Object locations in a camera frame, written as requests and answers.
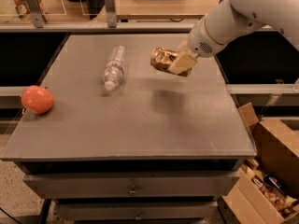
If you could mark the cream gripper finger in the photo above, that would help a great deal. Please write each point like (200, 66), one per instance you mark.
(182, 63)
(183, 46)

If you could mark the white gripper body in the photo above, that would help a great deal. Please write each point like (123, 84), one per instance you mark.
(202, 41)

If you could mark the crushed orange soda can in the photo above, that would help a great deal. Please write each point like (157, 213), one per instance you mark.
(161, 59)

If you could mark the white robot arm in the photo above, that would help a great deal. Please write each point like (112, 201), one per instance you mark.
(231, 19)

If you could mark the blue pepsi can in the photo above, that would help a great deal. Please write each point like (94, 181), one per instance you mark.
(272, 181)

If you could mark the red apple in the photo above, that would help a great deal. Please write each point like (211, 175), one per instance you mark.
(37, 99)

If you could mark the clear plastic water bottle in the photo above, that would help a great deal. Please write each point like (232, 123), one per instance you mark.
(114, 71)

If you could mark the grey cabinet with drawers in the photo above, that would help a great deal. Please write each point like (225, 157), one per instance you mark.
(152, 122)

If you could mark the upper drawer with knob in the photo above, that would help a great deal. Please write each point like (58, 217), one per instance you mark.
(147, 184)

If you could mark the drawer with knob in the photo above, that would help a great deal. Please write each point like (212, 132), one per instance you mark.
(147, 184)
(135, 211)

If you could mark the open cardboard box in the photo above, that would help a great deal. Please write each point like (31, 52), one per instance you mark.
(278, 154)

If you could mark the lower drawer with knob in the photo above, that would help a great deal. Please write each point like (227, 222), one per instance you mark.
(135, 211)

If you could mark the snack packets in box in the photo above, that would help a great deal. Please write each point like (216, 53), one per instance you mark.
(284, 204)

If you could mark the middle metal bracket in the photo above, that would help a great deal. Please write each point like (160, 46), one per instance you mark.
(112, 18)

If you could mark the left metal bracket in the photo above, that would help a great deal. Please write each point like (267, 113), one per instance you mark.
(38, 18)

